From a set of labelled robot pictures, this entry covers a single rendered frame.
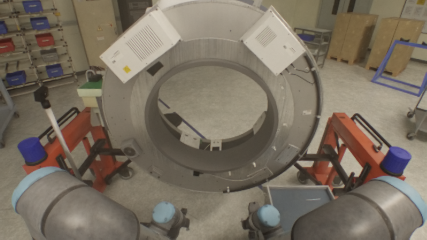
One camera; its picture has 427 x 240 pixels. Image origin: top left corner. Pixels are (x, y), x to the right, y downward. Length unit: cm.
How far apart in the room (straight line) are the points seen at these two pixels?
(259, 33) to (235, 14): 18
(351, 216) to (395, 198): 10
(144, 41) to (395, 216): 100
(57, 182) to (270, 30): 92
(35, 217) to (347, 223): 56
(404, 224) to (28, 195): 71
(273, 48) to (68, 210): 94
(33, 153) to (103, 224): 122
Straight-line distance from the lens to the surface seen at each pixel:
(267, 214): 100
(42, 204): 51
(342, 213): 47
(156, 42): 101
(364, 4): 1000
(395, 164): 158
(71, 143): 187
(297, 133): 147
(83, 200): 48
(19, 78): 553
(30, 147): 161
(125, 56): 108
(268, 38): 102
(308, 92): 132
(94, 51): 565
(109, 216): 47
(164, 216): 99
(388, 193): 53
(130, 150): 153
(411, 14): 967
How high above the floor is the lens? 189
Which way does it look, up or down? 30 degrees down
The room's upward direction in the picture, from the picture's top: straight up
